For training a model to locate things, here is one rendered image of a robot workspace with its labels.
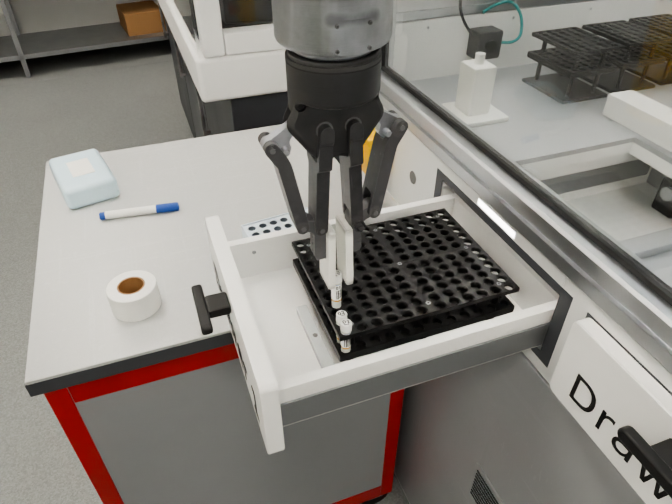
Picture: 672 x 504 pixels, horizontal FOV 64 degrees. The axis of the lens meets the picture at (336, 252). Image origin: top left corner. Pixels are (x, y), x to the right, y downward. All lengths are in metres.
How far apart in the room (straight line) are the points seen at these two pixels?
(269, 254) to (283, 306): 0.08
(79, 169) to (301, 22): 0.81
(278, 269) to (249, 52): 0.70
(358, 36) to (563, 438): 0.52
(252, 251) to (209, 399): 0.29
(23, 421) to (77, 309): 0.97
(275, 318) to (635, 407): 0.40
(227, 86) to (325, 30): 0.97
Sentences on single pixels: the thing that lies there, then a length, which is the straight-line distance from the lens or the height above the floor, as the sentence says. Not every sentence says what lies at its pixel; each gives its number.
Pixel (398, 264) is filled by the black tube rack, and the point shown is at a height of 0.90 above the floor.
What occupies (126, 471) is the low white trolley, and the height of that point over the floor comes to 0.49.
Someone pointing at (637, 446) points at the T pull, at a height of 0.91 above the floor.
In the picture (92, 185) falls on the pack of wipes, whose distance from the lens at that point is 1.09.
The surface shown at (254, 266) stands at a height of 0.85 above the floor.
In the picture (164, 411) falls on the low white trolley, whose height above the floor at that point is 0.61.
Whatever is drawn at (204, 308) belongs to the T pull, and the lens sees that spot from 0.60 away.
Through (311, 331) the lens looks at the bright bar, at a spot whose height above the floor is 0.85.
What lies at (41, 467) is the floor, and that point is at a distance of 1.71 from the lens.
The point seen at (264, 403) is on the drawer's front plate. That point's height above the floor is 0.91.
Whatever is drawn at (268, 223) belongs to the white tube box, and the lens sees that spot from 0.91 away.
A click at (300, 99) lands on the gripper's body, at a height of 1.16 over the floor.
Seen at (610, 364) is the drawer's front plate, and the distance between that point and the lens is 0.58.
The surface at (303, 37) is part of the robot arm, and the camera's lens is 0.40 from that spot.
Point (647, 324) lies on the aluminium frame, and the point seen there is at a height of 0.97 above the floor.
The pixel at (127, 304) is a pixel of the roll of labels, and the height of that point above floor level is 0.80.
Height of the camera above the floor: 1.32
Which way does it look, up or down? 38 degrees down
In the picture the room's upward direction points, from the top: straight up
